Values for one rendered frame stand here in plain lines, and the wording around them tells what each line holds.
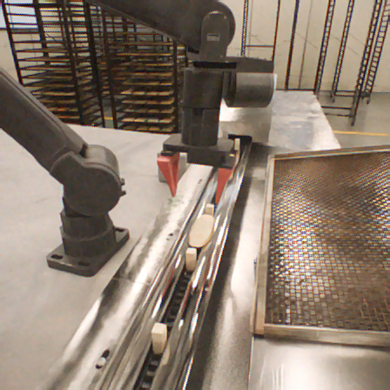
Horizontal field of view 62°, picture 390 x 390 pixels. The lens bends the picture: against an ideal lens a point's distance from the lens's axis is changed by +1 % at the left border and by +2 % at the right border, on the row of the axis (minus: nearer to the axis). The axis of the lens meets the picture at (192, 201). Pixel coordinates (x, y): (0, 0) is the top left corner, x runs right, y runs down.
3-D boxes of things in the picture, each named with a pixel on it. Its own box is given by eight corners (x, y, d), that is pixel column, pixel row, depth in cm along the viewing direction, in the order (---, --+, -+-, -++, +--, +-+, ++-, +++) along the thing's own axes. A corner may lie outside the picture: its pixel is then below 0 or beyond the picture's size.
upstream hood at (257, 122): (246, 84, 206) (247, 70, 202) (276, 85, 202) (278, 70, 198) (207, 144, 98) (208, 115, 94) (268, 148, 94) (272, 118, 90)
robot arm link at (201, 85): (180, 58, 47) (189, 62, 42) (225, 61, 49) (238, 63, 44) (178, 108, 50) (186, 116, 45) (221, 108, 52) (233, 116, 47)
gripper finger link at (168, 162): (167, 185, 59) (169, 135, 55) (205, 191, 58) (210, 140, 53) (155, 202, 53) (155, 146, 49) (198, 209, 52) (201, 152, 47)
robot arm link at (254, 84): (187, 13, 46) (202, 10, 39) (262, 19, 49) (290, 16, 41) (183, 101, 52) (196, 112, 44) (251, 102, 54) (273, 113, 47)
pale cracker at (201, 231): (198, 215, 59) (198, 210, 59) (218, 218, 58) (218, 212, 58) (183, 246, 51) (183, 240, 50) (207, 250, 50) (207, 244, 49)
